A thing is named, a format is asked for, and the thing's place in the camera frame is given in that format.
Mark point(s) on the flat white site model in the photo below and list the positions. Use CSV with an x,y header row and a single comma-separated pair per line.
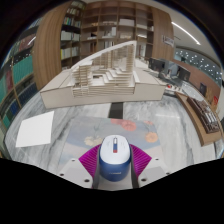
x,y
176,87

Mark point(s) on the white stepped architectural model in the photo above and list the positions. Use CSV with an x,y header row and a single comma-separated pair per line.
x,y
103,83

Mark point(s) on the long ceiling light strip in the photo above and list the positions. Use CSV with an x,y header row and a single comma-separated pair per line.
x,y
186,32

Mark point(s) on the brown model on wooden board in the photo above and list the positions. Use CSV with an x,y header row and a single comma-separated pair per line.
x,y
203,120

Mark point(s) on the red wall sign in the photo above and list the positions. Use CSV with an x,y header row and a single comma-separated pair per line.
x,y
215,100

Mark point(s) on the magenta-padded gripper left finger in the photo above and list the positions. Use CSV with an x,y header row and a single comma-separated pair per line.
x,y
88,163

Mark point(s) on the shelf unit with coloured books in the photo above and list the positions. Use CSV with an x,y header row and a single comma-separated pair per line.
x,y
18,73

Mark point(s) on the white and blue computer mouse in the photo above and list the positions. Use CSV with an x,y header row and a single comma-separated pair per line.
x,y
114,154

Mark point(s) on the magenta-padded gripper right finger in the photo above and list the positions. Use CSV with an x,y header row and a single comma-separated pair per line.
x,y
140,162

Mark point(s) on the wooden shelf unit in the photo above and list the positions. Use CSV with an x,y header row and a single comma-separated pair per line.
x,y
110,23

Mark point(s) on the dark grey building model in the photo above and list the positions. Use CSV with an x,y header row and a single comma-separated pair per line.
x,y
170,70

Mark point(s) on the hanging white sign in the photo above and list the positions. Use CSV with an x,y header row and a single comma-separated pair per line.
x,y
168,40

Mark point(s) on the white paper sheet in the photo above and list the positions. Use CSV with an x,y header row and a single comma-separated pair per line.
x,y
35,130

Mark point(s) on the group of small ceiling lights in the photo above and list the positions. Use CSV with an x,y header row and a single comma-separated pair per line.
x,y
200,61

